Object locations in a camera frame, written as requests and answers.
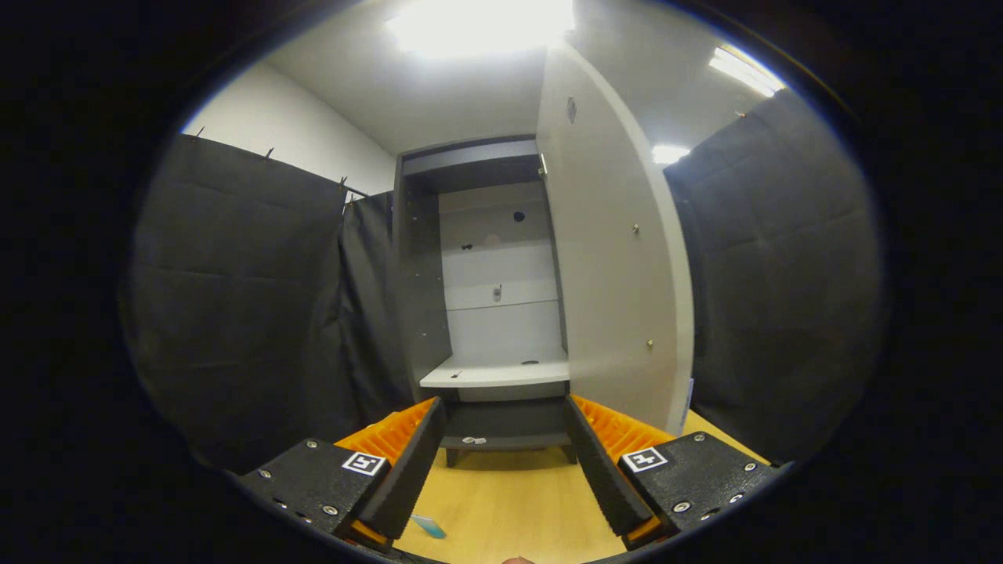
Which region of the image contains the white cabinet shelf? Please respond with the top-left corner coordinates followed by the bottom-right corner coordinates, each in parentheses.
top-left (419, 350), bottom-right (570, 390)

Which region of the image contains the long ceiling light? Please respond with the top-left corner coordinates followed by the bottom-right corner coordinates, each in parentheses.
top-left (709, 45), bottom-right (786, 99)

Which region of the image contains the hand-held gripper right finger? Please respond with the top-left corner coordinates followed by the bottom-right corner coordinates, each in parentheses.
top-left (564, 394), bottom-right (792, 549)

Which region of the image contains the beige cabinet door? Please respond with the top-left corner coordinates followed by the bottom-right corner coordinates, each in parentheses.
top-left (535, 43), bottom-right (696, 437)

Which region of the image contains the black backdrop cloth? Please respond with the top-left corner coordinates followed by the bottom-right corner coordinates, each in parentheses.
top-left (118, 88), bottom-right (886, 471)

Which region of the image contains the large ceiling light panel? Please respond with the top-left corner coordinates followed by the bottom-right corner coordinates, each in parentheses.
top-left (384, 0), bottom-right (577, 60)

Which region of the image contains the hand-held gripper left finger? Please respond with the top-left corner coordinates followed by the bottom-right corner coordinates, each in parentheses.
top-left (237, 396), bottom-right (447, 547)

